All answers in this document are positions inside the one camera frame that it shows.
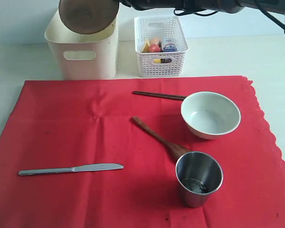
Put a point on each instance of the stainless steel cup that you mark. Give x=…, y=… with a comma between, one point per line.
x=199, y=175

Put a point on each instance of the brown wooden spoon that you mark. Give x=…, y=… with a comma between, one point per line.
x=175, y=150

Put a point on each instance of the red sausage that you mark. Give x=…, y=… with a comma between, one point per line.
x=154, y=48

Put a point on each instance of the brown round plate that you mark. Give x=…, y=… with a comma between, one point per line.
x=87, y=16

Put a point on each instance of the blue white milk carton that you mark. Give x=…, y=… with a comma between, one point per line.
x=168, y=45

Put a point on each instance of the cream plastic tub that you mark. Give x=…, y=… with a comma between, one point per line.
x=83, y=57

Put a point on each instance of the white ceramic bowl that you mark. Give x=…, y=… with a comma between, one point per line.
x=209, y=115

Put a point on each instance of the yellow cheese wedge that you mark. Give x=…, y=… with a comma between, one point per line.
x=146, y=46

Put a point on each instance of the silver table knife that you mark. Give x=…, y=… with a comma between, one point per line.
x=83, y=168

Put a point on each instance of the white perforated plastic basket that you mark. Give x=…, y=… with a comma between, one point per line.
x=161, y=27

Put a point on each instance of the brown egg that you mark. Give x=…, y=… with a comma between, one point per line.
x=156, y=41

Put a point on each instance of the yellow lemon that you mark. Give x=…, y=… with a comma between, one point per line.
x=157, y=61

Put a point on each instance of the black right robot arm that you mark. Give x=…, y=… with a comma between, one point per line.
x=227, y=6

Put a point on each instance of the dark wooden chopstick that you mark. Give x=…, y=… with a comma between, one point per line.
x=166, y=98
x=158, y=95

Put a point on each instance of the red tablecloth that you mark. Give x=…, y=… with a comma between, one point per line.
x=63, y=124

